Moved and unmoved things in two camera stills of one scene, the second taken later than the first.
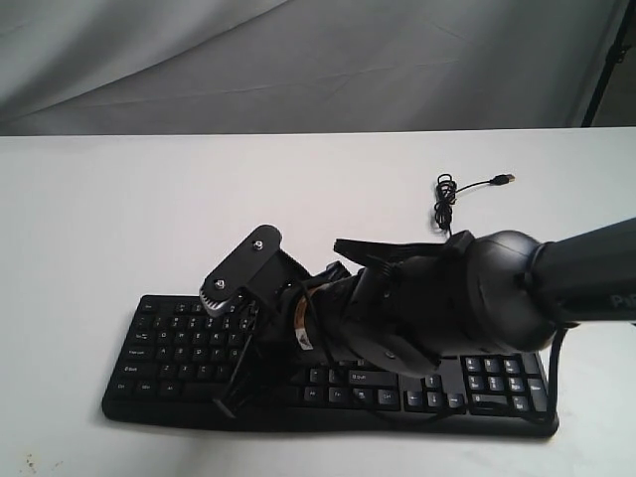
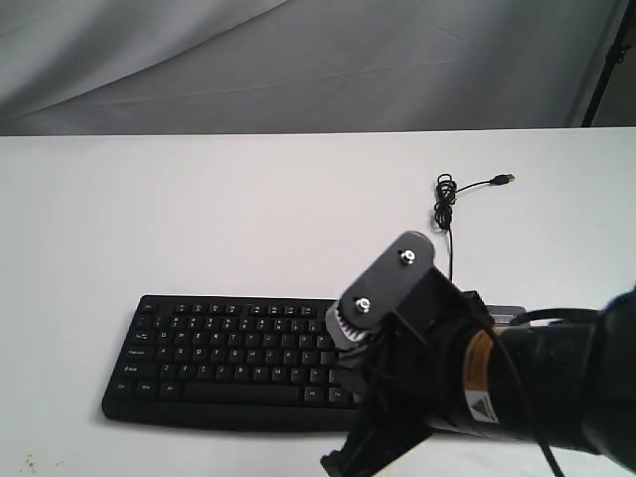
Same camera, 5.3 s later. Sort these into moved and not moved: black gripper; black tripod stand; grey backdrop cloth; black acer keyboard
Moved: black gripper
Not moved: black acer keyboard; black tripod stand; grey backdrop cloth
